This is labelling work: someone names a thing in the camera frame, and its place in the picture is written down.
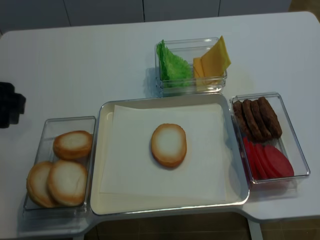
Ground toasted bun half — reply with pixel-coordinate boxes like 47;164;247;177
150;123;188;168

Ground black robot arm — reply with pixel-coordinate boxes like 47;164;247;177
0;82;26;129

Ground green lettuce leaf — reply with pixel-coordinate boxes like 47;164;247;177
156;40;193;88

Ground flat yellow cheese slices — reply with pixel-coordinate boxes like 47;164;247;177
193;57;225;92

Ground clear lettuce cheese container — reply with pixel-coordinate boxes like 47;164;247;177
155;37;228;97

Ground upright yellow cheese slice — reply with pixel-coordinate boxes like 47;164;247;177
200;36;231;77

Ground white serving tray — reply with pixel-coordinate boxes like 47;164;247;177
90;93;250;216

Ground white paper sheet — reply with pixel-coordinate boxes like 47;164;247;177
100;105;226;201

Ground brown patty leftmost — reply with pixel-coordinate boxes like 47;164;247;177
232;100;254;141

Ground brown patty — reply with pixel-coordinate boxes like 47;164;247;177
250;100;272;142
242;99;264;142
232;100;254;141
257;96;283;139

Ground toasted bun rear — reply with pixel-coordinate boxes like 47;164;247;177
52;130;93;161

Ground red tomato slice left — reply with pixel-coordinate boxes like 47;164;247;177
243;136;258;180

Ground red tomato slice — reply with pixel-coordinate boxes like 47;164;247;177
254;144;277;179
263;145;295;178
243;136;258;180

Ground red tomato slice middle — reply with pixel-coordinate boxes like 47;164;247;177
254;144;277;179

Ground brown patty rightmost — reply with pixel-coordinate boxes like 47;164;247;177
257;96;283;139

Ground clear meat tomato container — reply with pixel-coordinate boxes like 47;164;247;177
230;92;310;192

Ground clear left bread container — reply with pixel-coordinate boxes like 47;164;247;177
23;116;96;218

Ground red tomato slice right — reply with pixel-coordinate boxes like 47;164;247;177
263;145;295;178

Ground toasted bun left front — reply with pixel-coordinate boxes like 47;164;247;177
26;161;58;208

